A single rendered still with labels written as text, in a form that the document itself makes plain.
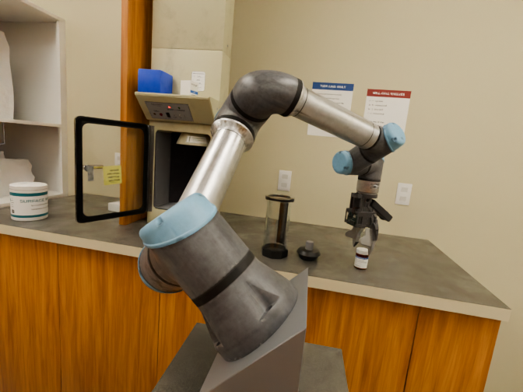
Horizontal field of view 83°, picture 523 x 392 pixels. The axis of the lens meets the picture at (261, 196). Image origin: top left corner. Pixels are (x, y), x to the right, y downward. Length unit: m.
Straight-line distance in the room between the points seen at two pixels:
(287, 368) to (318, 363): 0.25
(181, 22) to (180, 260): 1.17
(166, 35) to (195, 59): 0.16
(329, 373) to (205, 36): 1.24
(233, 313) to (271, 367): 0.08
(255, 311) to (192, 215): 0.16
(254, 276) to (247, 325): 0.07
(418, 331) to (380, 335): 0.12
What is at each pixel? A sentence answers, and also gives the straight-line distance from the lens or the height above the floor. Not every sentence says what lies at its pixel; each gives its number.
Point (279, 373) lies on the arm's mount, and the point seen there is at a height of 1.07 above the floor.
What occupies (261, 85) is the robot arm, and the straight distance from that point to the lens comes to 0.72.
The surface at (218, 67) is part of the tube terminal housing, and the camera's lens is 1.35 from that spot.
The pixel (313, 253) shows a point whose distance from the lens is 1.12.
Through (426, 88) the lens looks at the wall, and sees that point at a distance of 1.76.
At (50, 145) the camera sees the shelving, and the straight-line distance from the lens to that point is 2.39.
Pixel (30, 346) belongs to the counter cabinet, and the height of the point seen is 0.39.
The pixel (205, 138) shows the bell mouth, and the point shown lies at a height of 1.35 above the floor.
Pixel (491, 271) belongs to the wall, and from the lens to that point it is 1.98.
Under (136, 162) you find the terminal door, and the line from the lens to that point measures 1.40.
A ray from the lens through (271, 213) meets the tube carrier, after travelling 1.07.
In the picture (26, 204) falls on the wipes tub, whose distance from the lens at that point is 1.58.
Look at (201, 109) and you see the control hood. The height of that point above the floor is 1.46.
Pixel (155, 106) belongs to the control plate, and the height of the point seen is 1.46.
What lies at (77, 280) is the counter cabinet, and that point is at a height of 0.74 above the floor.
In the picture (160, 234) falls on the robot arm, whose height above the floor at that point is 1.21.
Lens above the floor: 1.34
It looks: 10 degrees down
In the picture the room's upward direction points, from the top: 5 degrees clockwise
